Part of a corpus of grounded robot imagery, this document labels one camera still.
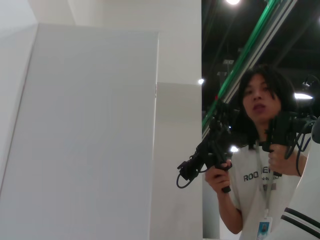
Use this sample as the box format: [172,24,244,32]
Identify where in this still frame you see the operator right hand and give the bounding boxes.
[204,161,234,194]

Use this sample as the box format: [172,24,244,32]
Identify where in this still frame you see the operator left hand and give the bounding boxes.
[267,144,300,178]

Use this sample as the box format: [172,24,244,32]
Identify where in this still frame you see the black teleoperation handle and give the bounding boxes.
[258,109,319,161]
[176,99,235,194]

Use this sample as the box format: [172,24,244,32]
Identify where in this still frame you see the operator right forearm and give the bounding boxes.
[214,189,245,239]

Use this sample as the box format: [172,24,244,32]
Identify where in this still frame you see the operator left forearm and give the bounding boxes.
[295,148,311,178]

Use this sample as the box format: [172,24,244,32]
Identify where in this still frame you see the operator in white t-shirt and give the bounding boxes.
[216,64,313,240]

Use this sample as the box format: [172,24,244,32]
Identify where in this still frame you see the lanyard with id badge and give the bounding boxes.
[255,141,275,240]

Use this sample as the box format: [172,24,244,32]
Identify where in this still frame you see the green and silver frame beam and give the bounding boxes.
[201,0,299,131]

